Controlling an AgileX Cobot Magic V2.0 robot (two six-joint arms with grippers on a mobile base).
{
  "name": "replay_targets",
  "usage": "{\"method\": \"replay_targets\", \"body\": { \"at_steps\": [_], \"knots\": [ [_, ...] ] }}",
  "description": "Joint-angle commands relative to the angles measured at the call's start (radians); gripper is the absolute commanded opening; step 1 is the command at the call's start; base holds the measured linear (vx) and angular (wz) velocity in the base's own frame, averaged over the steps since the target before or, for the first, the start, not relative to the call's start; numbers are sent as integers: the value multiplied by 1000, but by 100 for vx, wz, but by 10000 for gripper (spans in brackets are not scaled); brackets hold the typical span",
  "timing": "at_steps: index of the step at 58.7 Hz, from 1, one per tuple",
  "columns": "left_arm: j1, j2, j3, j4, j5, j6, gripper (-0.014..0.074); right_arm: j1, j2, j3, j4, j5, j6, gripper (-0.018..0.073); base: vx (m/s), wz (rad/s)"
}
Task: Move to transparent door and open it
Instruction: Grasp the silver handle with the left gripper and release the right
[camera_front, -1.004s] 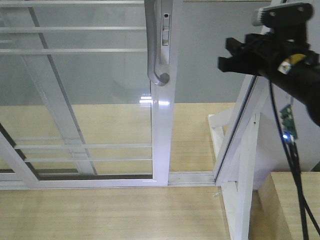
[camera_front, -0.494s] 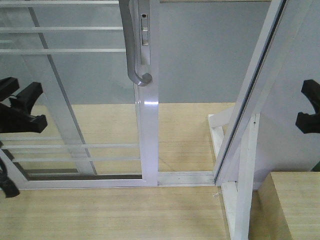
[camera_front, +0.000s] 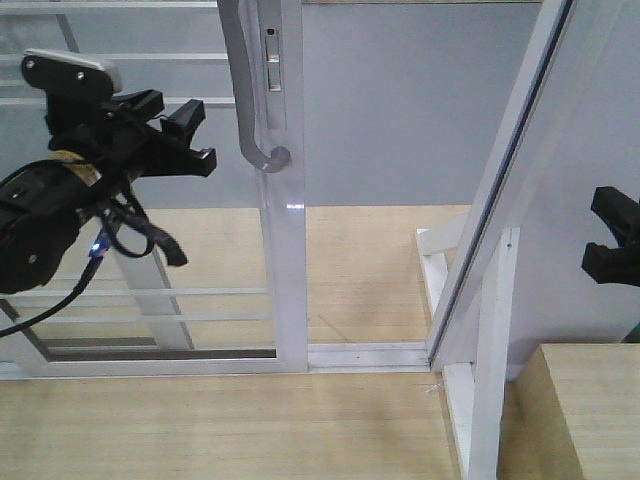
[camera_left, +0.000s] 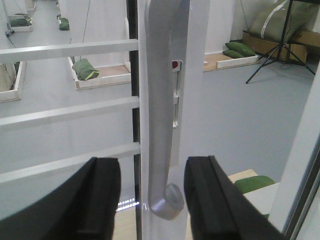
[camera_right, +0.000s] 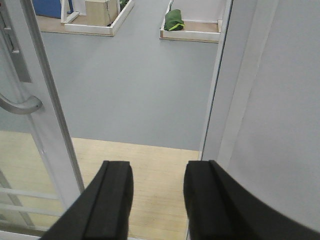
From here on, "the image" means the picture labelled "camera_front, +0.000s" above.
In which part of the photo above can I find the white sliding glass door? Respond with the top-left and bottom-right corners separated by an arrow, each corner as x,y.
1,1 -> 308,379

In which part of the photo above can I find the grey door handle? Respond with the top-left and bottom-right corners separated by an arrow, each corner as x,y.
218,0 -> 291,173

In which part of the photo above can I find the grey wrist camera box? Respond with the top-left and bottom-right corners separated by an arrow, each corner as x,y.
24,48 -> 122,93

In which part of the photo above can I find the white outer door frame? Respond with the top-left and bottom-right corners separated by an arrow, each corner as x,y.
307,0 -> 631,374

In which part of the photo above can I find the white wooden support brace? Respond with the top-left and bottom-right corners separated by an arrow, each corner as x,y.
416,217 -> 520,479

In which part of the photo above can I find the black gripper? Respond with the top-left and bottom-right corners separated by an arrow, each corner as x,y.
20,57 -> 217,185

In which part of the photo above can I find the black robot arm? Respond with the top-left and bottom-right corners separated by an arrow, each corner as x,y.
1,49 -> 217,294

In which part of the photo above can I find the white fixed glass panel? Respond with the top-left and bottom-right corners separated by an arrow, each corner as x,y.
0,0 -> 281,351

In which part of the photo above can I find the black cable bundle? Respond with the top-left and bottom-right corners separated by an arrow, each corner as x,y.
0,149 -> 189,339

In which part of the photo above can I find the grey door lock plate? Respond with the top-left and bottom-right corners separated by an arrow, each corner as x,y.
258,1 -> 286,130

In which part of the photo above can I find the light wooden step box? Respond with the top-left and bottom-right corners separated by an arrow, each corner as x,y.
515,343 -> 639,479

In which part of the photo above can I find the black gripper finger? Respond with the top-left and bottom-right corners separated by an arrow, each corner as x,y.
591,186 -> 639,245
581,243 -> 639,287

